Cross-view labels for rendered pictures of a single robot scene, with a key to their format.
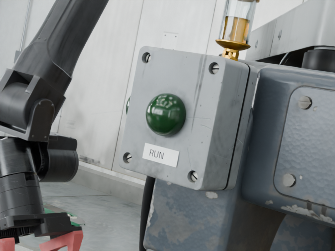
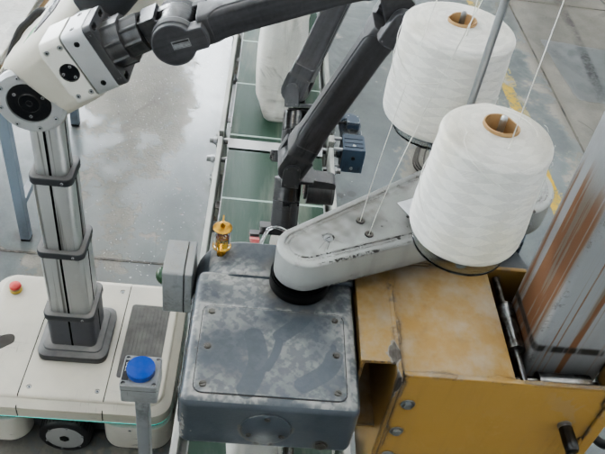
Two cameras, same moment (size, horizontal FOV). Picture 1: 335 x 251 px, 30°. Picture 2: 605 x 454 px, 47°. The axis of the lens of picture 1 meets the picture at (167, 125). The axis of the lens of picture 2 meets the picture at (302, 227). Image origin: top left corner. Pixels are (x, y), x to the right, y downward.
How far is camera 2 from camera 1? 1.05 m
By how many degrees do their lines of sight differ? 57
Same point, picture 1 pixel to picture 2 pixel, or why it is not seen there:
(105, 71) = not seen: outside the picture
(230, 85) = (168, 281)
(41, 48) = (297, 132)
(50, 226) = not seen: hidden behind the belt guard
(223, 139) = (172, 297)
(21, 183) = (279, 207)
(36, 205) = (284, 222)
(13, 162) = (278, 194)
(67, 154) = (324, 192)
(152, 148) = not seen: hidden behind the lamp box
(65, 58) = (310, 142)
